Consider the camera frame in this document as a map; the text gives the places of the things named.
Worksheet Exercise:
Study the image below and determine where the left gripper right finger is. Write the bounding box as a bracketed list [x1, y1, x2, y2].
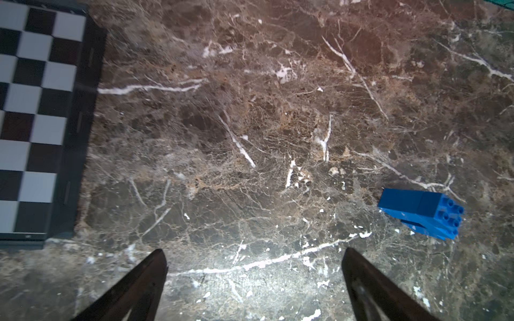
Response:
[341, 247, 437, 321]

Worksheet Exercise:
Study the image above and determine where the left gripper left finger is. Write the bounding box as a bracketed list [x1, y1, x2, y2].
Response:
[74, 249, 168, 320]

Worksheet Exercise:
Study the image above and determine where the long blue lego brick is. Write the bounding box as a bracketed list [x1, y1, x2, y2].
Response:
[377, 189, 464, 241]

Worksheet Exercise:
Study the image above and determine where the checkerboard calibration board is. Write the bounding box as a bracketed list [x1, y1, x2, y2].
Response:
[1, 1, 107, 250]

